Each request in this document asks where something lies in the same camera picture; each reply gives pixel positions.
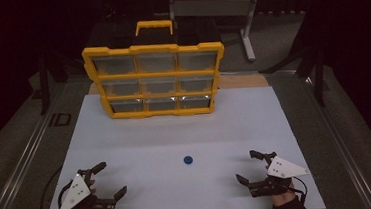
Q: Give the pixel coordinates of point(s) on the clear plastic organizer drawer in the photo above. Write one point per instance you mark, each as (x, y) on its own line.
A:
(158, 86)

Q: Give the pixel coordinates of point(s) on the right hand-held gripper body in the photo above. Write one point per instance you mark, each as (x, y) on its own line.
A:
(285, 169)

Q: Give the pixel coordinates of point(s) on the person's right hand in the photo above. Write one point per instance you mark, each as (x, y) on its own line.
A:
(283, 198)

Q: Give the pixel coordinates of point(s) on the grey metal stand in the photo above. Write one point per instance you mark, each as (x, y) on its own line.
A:
(212, 7)

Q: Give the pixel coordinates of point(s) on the set of clear drawers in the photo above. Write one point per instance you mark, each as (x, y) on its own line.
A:
(115, 65)

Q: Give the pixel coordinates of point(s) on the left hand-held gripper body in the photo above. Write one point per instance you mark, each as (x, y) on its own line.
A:
(77, 195)

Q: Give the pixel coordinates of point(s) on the aluminium rail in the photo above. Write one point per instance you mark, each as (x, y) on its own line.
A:
(340, 145)
(18, 171)

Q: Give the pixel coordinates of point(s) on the yellow black drawer organizer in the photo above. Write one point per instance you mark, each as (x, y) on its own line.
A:
(157, 75)

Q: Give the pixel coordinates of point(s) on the blue round cap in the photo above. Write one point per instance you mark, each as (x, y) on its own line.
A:
(188, 159)

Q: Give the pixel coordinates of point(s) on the black stand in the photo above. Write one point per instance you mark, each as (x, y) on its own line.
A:
(44, 92)
(319, 80)

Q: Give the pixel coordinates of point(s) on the white foam board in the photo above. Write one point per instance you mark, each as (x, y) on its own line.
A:
(176, 135)

